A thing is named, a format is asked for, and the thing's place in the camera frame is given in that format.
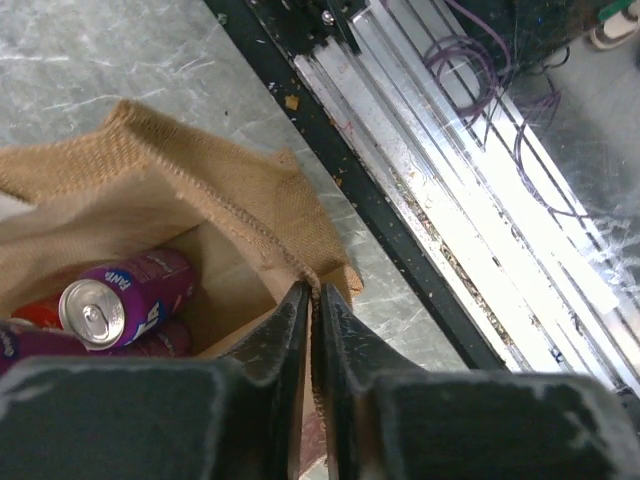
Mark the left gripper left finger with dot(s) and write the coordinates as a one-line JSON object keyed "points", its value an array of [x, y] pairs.
{"points": [[238, 416]]}

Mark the aluminium frame rail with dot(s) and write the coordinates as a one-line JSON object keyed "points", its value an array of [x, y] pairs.
{"points": [[491, 152]]}

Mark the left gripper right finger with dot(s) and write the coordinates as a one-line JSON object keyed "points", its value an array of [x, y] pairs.
{"points": [[388, 418]]}

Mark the red cola can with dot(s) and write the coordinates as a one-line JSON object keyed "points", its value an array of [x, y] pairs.
{"points": [[43, 313]]}

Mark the burlap canvas tote bag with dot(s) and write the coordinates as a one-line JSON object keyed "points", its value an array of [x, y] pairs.
{"points": [[251, 224]]}

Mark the purple fanta can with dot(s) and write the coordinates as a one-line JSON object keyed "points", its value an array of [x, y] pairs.
{"points": [[20, 342], [113, 304], [171, 339]]}

